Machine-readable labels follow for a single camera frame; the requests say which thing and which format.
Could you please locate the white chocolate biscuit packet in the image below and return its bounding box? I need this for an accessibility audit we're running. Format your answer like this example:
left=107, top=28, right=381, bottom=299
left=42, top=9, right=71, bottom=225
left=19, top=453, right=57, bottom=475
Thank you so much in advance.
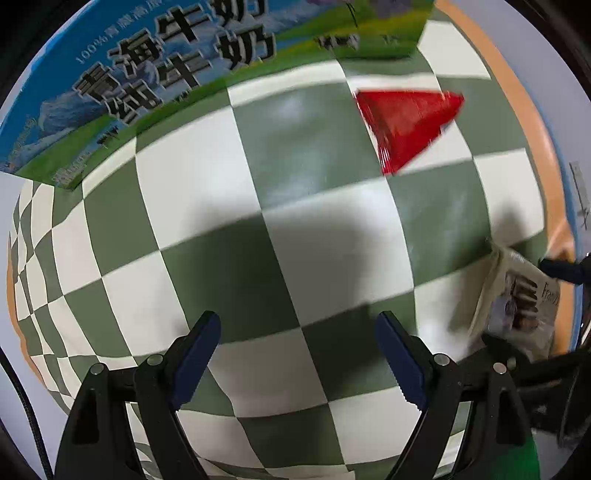
left=468, top=242, right=560, bottom=362

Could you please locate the red triangular snack packet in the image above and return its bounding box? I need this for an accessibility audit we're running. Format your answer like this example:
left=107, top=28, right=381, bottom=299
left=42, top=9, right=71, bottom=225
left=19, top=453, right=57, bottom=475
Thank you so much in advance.
left=355, top=89, right=465, bottom=175

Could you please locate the checkered green white mat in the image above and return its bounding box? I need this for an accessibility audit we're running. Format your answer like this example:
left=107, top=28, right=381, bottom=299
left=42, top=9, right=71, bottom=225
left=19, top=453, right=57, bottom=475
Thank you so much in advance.
left=1, top=1, right=574, bottom=479

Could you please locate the cardboard milk box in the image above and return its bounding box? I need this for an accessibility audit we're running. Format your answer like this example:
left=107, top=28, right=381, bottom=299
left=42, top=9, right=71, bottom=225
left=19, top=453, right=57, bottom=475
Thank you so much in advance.
left=1, top=1, right=434, bottom=188

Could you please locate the black cable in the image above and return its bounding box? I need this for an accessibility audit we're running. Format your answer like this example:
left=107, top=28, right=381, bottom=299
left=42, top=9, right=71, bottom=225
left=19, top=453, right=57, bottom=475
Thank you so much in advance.
left=0, top=345, right=54, bottom=480

